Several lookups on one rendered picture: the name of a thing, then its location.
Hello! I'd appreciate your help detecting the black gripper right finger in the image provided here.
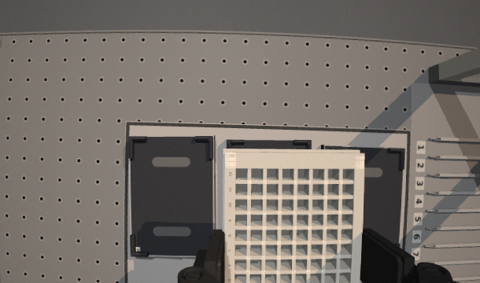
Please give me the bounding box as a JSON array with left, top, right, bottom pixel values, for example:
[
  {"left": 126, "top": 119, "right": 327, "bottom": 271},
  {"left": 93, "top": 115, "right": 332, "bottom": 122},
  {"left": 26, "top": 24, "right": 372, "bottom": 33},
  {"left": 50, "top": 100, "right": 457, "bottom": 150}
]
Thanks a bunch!
[{"left": 360, "top": 228, "right": 459, "bottom": 283}]

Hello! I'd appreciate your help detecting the white well plate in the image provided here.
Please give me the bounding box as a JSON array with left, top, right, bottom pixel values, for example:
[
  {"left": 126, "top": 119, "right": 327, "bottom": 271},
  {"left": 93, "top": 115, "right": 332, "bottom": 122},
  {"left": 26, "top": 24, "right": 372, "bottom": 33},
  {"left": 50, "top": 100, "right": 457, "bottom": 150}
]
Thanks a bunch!
[{"left": 223, "top": 149, "right": 364, "bottom": 283}]

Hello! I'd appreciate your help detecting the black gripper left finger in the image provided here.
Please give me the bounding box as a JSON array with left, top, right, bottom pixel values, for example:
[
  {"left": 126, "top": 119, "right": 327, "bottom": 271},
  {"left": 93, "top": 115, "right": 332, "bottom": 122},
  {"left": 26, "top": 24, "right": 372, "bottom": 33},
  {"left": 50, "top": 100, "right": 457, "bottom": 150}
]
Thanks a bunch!
[{"left": 178, "top": 230, "right": 225, "bottom": 283}]

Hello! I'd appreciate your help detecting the grey perforated base plate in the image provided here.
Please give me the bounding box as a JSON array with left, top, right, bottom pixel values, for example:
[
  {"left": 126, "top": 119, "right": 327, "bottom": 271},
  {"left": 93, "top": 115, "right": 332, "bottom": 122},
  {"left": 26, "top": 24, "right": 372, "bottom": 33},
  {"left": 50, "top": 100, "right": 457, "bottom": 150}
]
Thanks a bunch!
[{"left": 0, "top": 30, "right": 478, "bottom": 283}]

